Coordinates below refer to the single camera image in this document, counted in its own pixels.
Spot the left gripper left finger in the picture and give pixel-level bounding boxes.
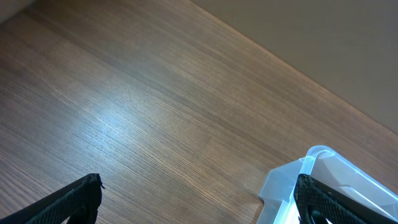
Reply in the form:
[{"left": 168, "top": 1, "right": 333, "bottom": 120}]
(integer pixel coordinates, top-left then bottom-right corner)
[{"left": 1, "top": 173, "right": 104, "bottom": 224}]

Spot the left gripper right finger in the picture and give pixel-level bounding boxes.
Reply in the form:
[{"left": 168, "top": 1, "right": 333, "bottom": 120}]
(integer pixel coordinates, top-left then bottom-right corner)
[{"left": 294, "top": 174, "right": 397, "bottom": 224}]

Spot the clear plastic storage container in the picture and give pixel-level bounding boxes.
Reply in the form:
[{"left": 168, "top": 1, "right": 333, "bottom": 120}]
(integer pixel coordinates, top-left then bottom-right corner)
[{"left": 257, "top": 146, "right": 397, "bottom": 224}]

